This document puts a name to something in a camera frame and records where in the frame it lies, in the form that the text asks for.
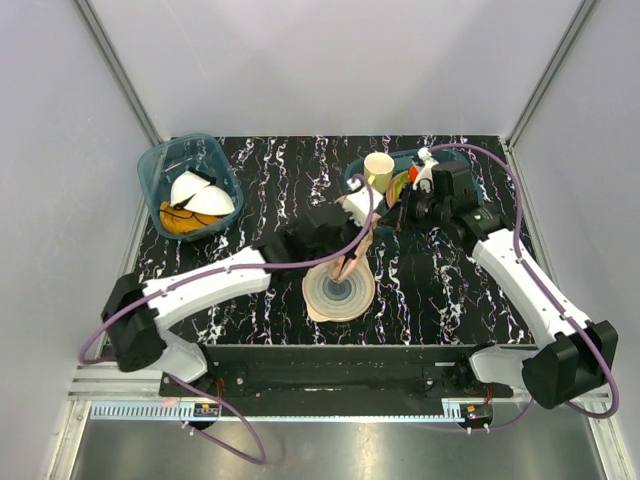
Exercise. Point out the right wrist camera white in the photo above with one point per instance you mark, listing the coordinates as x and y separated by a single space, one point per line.
425 162

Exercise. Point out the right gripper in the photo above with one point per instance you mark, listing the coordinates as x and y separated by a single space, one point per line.
396 215

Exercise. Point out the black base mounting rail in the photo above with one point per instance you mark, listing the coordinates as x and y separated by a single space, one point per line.
343 381

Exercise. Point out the pale yellow mug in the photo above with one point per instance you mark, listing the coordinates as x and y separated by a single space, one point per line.
378 168

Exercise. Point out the aluminium frame rail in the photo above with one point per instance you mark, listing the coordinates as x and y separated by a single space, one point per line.
152 395

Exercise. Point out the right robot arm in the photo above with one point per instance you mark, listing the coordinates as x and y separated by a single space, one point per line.
572 355

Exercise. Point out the green polka dot plate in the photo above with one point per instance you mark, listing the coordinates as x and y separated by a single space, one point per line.
396 187

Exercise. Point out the yellow garment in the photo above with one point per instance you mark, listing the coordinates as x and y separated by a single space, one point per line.
182 222

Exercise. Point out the teal plastic bin left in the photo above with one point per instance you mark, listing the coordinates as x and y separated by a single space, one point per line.
159 167

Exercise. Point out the orange mug black handle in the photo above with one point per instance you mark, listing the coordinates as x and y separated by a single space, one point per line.
413 173

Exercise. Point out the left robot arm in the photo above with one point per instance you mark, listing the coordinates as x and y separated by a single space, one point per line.
140 316

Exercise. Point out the cream ringed ceramic plate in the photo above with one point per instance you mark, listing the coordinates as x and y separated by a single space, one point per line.
330 301

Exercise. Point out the floral mesh laundry bag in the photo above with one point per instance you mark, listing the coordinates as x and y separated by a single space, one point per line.
342 267

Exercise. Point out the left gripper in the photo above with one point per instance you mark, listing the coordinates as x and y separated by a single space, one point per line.
355 228

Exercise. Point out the white bra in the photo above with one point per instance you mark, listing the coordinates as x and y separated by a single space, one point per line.
196 192

